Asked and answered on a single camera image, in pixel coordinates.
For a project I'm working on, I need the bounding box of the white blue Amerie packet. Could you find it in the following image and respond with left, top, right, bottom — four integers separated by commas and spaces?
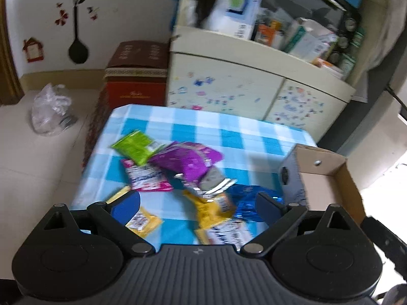
195, 219, 253, 250

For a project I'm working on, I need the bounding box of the cream cabinet with stickers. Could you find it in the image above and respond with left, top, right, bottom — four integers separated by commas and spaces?
166, 0, 406, 141

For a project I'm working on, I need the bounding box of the yellow snack packet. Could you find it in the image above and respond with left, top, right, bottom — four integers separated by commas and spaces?
105, 185, 164, 238

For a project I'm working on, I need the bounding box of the black vase wall decal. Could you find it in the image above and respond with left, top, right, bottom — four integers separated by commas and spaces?
68, 0, 89, 65

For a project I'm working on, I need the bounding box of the pink white snack packet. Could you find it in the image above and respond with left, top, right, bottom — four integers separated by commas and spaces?
121, 159, 173, 192

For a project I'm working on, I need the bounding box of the wooden door frame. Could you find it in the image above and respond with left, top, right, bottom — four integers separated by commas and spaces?
0, 0, 24, 105

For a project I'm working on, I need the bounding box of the white open paper box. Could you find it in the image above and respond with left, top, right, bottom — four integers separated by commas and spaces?
282, 18, 338, 63

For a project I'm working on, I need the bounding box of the green snack packet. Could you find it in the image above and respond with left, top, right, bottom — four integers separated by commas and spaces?
111, 130, 165, 166

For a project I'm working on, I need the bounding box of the silver foil snack bag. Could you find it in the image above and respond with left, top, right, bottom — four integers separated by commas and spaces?
174, 166, 238, 199

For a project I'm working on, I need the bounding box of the clear plastic bag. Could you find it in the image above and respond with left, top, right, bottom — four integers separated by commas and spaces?
30, 83, 78, 136

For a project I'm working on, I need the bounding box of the red house wall sticker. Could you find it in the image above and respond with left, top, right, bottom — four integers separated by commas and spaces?
22, 37, 44, 63

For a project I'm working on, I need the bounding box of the yellow snack bag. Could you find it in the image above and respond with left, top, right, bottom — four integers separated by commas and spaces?
183, 190, 236, 228

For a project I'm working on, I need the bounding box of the purple snack bag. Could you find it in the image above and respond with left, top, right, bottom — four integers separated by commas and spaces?
148, 141, 223, 182

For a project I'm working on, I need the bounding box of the cardboard box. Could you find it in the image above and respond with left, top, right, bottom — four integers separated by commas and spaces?
279, 144, 366, 224

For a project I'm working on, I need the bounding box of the blue foil snack bag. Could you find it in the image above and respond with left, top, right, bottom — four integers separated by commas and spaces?
226, 184, 284, 222

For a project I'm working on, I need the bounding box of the white blue carton box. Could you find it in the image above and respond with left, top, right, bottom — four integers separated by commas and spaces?
202, 0, 261, 40

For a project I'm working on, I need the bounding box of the blue checkered tablecloth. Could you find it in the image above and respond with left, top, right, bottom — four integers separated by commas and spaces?
71, 105, 315, 248

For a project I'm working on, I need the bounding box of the red brown gift box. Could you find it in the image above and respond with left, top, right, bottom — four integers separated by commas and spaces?
103, 40, 170, 111

